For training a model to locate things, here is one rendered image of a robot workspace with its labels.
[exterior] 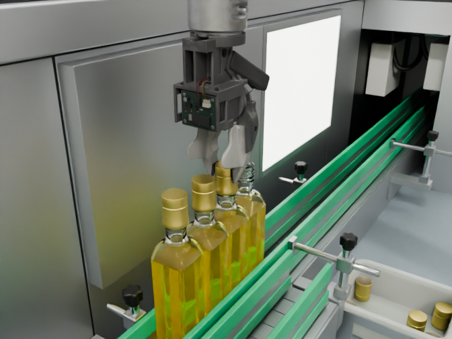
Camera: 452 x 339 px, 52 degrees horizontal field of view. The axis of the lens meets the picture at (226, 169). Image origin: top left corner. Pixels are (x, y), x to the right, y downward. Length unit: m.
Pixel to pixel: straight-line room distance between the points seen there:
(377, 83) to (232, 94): 1.19
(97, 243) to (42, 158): 0.15
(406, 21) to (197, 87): 1.07
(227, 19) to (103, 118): 0.21
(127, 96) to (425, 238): 0.96
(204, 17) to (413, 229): 1.00
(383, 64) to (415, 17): 0.24
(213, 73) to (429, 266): 0.85
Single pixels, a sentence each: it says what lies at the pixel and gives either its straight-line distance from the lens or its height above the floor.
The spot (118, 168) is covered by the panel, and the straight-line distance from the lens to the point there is 0.70.
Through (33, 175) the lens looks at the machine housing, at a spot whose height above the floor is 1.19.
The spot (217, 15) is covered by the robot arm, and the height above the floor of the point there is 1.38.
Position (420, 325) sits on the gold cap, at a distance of 1.01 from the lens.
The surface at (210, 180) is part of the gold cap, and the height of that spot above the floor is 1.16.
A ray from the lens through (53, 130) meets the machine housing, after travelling 0.65.
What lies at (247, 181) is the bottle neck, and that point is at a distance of 0.74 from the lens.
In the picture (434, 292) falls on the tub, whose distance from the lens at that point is 1.07.
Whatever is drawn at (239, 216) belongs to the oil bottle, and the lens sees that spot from 0.72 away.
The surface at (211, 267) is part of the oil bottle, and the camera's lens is 0.68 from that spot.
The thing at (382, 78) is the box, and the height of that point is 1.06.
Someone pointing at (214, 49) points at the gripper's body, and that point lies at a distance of 0.59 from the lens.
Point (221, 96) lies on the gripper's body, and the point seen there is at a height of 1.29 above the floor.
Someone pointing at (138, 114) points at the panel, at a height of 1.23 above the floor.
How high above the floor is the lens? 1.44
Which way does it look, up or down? 24 degrees down
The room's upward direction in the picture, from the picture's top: straight up
